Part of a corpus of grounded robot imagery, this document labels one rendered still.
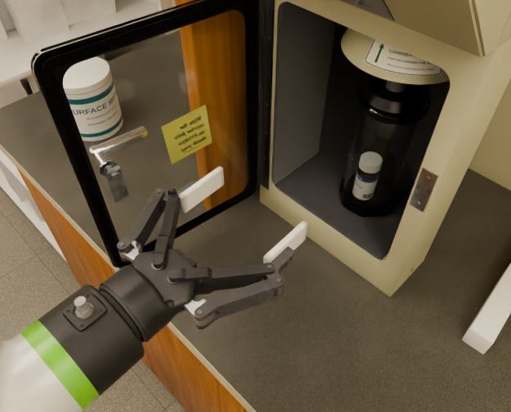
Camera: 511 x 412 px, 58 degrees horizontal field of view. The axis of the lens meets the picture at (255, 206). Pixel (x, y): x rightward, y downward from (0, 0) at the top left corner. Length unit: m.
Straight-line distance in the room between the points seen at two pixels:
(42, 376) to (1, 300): 1.73
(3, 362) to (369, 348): 0.54
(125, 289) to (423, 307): 0.55
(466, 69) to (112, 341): 0.44
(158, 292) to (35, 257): 1.78
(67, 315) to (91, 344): 0.03
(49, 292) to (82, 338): 1.66
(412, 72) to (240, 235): 0.45
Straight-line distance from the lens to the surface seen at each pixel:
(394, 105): 0.70
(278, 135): 0.80
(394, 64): 0.62
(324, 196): 0.87
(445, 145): 0.60
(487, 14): 0.45
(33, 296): 2.11
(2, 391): 0.44
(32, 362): 0.44
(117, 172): 0.65
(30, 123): 1.26
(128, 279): 0.47
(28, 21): 1.62
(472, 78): 0.55
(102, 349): 0.44
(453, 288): 0.90
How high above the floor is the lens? 1.64
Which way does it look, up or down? 48 degrees down
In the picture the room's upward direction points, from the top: straight up
